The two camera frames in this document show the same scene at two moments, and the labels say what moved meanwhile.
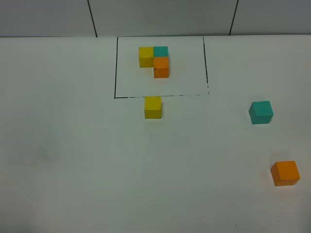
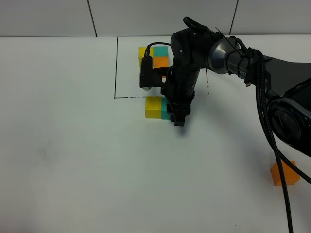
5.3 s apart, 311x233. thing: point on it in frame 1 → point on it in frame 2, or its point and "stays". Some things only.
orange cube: [285, 173] stays
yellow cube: [152, 107] stays
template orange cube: [161, 67] stays
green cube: [260, 112] → [165, 115]
